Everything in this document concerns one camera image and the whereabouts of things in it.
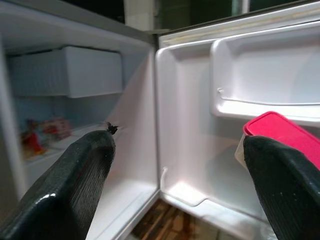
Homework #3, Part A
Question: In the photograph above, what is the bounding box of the pink lidded food container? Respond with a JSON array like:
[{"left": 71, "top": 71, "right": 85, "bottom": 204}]
[{"left": 234, "top": 111, "right": 320, "bottom": 172}]

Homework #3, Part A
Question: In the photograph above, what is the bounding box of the green glass door cabinet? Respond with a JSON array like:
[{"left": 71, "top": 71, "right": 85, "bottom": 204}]
[{"left": 157, "top": 0, "right": 320, "bottom": 31}]

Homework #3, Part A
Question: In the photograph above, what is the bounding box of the grey mini fridge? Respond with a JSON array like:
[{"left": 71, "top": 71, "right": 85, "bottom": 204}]
[{"left": 0, "top": 0, "right": 161, "bottom": 240}]

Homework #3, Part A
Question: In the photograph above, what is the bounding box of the wooden slat pallet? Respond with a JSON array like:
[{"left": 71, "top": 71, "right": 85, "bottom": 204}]
[{"left": 129, "top": 199, "right": 201, "bottom": 240}]

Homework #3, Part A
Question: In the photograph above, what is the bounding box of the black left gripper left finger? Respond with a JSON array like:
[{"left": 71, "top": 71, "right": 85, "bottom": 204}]
[{"left": 0, "top": 121, "right": 120, "bottom": 240}]

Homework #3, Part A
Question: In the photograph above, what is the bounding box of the red snack pack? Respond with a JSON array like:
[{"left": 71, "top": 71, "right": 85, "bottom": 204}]
[
  {"left": 41, "top": 117, "right": 73, "bottom": 145},
  {"left": 19, "top": 119, "right": 48, "bottom": 160}
]

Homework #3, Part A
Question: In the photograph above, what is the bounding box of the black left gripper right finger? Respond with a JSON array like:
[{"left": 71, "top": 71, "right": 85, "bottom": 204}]
[{"left": 242, "top": 134, "right": 320, "bottom": 240}]

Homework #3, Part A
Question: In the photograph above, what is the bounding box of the white lined fridge door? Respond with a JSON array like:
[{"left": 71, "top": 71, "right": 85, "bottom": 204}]
[{"left": 154, "top": 0, "right": 320, "bottom": 240}]

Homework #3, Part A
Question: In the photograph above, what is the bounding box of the white freezer compartment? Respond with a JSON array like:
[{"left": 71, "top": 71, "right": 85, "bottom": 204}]
[{"left": 9, "top": 44, "right": 123, "bottom": 99}]

